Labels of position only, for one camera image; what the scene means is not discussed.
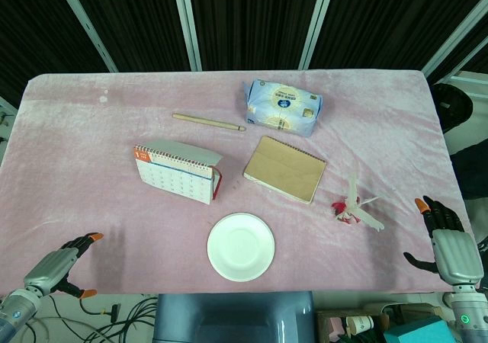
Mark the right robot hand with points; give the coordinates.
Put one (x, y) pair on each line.
(453, 251)

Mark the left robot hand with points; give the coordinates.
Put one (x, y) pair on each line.
(57, 261)

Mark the red desk calendar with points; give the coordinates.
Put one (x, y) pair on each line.
(177, 173)

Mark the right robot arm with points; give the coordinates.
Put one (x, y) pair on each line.
(467, 314)

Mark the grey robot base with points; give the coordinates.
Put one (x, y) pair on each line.
(234, 318)

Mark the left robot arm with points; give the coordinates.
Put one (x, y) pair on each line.
(15, 310)

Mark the teal box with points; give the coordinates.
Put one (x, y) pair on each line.
(419, 331)

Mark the white feather shuttlecock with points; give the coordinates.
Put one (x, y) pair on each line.
(358, 206)

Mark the white paper cup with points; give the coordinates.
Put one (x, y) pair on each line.
(360, 324)

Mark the black round device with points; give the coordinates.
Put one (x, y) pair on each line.
(451, 104)

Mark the white paper plate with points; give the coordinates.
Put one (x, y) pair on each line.
(241, 247)

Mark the brown spiral notebook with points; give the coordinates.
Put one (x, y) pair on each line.
(285, 170)

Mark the pink tablecloth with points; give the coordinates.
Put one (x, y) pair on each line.
(236, 183)

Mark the wooden stick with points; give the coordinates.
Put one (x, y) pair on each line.
(209, 122)

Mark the blue tissue pack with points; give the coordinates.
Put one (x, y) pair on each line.
(284, 106)

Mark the white frame post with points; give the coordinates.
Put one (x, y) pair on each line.
(85, 23)
(187, 23)
(316, 23)
(453, 42)

